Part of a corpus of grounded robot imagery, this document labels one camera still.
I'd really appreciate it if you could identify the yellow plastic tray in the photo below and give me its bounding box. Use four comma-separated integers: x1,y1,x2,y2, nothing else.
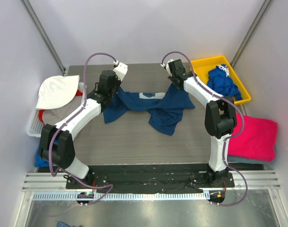
191,55,252,105

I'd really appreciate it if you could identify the white plastic laundry basket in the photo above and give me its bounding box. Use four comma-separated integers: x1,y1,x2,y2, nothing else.
26,82,85,138

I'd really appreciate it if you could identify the blue folded t shirt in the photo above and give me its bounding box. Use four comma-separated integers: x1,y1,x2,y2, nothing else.
34,148,49,168

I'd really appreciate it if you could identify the pink folded t shirt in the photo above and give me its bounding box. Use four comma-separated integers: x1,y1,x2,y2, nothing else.
228,115,278,161

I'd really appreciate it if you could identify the slotted cable duct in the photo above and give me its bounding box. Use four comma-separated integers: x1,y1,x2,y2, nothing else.
32,191,210,201

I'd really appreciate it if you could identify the dark blue mickey t shirt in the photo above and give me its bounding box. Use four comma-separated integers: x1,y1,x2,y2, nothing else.
103,84,195,136

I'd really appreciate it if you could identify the aluminium frame post left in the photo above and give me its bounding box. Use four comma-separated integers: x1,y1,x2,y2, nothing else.
20,0,66,75

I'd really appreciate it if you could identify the red t shirt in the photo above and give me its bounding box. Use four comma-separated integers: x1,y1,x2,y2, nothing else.
38,89,83,123

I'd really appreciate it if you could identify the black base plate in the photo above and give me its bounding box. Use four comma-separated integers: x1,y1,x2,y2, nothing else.
65,164,236,193

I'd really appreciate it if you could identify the aluminium frame post right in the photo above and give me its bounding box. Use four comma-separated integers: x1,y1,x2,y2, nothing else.
230,0,274,68

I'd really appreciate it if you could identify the grey folded t shirt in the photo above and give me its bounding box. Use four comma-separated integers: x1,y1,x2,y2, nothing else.
227,145,276,165

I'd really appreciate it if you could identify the aluminium frame post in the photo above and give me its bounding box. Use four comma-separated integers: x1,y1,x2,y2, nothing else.
230,0,274,68
20,0,66,75

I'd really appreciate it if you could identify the white t shirt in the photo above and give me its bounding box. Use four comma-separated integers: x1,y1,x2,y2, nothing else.
35,75,80,110

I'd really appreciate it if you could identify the checkered cloth bottom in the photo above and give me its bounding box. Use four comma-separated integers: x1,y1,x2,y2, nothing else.
56,221,82,227

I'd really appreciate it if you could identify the royal blue t shirt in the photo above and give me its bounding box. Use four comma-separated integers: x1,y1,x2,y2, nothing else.
207,64,242,101

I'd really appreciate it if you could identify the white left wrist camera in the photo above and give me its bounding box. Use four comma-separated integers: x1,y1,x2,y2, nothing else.
113,61,128,81

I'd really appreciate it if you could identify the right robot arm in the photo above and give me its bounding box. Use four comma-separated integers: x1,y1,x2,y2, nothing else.
162,60,237,187

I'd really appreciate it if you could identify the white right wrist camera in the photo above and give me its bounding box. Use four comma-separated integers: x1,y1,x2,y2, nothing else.
161,59,174,74

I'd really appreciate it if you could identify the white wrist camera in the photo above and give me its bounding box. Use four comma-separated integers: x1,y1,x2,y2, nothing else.
113,61,128,81
161,59,174,74

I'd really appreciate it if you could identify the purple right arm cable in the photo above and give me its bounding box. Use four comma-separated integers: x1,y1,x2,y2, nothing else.
162,51,248,208

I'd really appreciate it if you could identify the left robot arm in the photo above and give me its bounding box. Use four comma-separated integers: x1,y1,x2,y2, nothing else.
38,65,127,189

